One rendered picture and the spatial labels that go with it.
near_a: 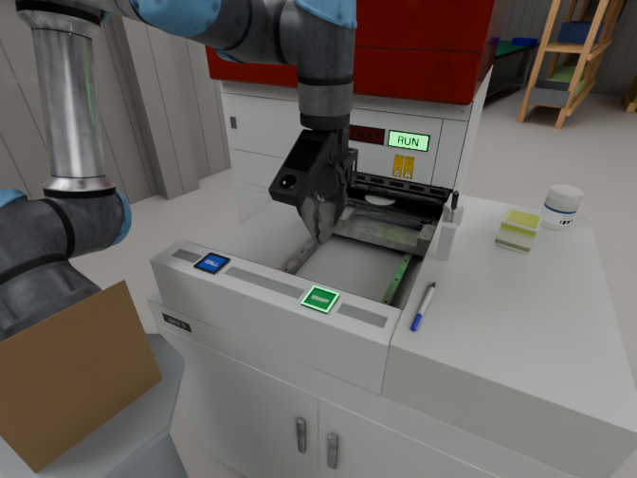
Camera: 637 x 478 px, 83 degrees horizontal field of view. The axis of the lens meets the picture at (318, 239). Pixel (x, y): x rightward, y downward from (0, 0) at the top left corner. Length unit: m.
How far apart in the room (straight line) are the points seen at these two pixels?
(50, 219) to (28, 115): 2.36
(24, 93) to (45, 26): 2.28
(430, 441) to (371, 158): 0.77
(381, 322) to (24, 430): 0.57
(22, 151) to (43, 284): 2.47
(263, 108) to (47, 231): 0.79
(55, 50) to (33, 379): 0.51
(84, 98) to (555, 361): 0.89
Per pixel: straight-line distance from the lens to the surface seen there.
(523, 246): 0.92
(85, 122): 0.78
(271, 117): 1.28
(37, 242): 0.72
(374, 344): 0.65
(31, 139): 3.11
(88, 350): 0.69
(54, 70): 0.78
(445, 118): 1.08
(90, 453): 0.78
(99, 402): 0.77
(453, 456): 0.83
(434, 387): 0.68
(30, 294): 0.68
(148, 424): 0.77
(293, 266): 0.96
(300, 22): 0.50
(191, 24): 0.42
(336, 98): 0.50
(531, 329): 0.74
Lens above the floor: 1.44
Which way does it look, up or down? 34 degrees down
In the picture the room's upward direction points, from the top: straight up
